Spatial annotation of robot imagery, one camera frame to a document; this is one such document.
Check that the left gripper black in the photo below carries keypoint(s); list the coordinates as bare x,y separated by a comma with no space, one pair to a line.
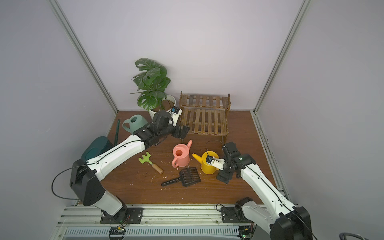
177,130

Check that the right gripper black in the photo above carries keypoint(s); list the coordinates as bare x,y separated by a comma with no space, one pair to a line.
227,173

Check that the yellow watering can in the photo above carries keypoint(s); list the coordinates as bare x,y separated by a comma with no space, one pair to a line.
205,167

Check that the pink watering can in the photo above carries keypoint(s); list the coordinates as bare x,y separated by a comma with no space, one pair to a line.
181,154

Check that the brown wooden slatted shelf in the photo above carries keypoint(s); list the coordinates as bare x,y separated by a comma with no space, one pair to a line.
205,114

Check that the sage green watering can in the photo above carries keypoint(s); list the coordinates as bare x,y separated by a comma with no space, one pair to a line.
134,123

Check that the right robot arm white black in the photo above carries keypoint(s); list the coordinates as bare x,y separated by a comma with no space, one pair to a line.
279,217

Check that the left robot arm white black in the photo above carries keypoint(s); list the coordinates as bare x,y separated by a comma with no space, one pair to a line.
86,176

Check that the dark green watering can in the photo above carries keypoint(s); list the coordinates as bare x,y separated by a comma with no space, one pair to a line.
100,145

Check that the white ribbed plant pot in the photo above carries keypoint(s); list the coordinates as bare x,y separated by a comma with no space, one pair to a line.
166,105

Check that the black plastic sifting scoop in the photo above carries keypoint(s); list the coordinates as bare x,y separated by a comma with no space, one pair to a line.
188,177

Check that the green monstera plant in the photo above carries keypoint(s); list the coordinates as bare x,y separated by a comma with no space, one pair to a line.
152,82

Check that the right small circuit board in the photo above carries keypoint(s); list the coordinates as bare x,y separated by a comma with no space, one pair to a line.
246,232

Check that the small circuit board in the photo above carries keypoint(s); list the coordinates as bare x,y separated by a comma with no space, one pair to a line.
246,232
117,233

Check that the left small circuit board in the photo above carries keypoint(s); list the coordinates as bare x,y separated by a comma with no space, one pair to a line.
117,233

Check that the right aluminium corner profile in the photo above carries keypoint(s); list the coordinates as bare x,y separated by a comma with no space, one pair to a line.
283,52

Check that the aluminium corner profile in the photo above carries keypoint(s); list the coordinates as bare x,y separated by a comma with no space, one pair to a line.
283,52
71,34

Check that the left aluminium corner profile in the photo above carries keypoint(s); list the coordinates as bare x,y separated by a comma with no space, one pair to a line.
71,34

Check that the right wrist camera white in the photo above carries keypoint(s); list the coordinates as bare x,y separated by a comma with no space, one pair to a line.
215,162

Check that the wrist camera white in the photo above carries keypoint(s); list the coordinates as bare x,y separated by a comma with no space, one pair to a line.
175,114
215,162

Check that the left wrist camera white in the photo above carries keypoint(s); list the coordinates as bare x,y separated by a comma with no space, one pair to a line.
175,114

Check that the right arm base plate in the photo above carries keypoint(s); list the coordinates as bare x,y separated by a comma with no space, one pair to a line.
229,216

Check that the green hand rake wooden handle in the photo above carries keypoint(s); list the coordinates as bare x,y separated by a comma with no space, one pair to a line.
146,159

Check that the aluminium mounting rail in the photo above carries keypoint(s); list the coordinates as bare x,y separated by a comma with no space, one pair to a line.
158,222

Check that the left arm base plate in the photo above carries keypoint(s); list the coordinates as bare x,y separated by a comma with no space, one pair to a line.
133,215

